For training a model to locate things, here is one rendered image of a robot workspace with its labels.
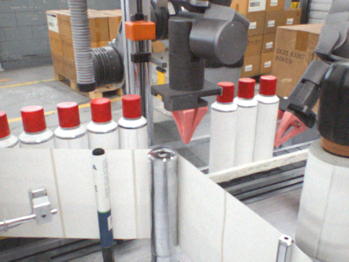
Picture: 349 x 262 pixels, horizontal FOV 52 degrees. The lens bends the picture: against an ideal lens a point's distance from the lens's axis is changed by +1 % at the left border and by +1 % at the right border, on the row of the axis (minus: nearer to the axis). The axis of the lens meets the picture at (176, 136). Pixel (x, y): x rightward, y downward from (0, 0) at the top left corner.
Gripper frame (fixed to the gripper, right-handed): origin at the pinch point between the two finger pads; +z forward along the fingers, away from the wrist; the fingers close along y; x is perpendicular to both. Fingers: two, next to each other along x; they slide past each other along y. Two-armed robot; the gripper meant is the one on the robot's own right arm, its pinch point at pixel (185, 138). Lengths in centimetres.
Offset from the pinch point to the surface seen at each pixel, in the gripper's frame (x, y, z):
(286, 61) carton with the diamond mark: 40, 59, -1
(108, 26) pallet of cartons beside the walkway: 345, 90, 19
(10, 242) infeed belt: 3.6, -29.6, 13.8
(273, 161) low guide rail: 1.6, 22.1, 10.2
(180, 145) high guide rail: 9.3, 3.9, 5.9
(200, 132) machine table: 39, 26, 18
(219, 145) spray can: 3.9, 9.7, 4.9
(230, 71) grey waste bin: 214, 162, 49
